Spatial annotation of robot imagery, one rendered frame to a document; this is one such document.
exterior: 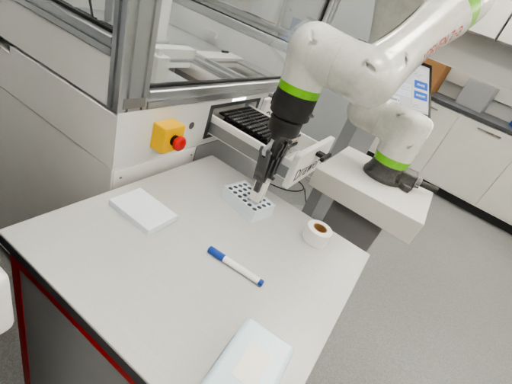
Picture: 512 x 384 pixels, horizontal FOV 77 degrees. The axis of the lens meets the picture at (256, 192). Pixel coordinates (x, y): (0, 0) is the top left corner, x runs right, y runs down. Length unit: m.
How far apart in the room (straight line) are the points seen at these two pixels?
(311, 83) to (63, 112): 0.61
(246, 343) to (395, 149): 0.84
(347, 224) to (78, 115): 0.94
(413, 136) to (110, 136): 0.90
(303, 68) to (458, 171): 3.41
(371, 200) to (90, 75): 0.84
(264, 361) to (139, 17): 0.65
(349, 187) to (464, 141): 2.90
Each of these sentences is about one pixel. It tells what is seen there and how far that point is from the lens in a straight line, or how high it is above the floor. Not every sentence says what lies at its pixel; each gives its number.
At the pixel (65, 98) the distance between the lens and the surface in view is 0.93.
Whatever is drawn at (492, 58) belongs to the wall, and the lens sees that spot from 4.57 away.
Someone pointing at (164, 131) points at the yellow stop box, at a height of 0.90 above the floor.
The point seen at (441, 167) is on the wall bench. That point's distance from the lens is 3.98.
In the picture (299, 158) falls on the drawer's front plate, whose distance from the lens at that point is 0.88.
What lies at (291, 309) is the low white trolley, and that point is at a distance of 0.69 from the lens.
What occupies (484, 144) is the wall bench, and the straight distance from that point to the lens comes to 3.93.
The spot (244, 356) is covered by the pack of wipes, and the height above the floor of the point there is 0.81.
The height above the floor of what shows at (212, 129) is 0.85.
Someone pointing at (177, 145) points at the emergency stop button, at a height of 0.88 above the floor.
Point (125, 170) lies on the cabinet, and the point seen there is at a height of 0.79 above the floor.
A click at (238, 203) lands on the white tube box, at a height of 0.78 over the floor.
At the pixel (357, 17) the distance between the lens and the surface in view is 2.70.
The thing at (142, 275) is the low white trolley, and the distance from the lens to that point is 0.66.
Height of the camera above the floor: 1.26
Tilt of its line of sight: 31 degrees down
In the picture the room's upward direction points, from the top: 21 degrees clockwise
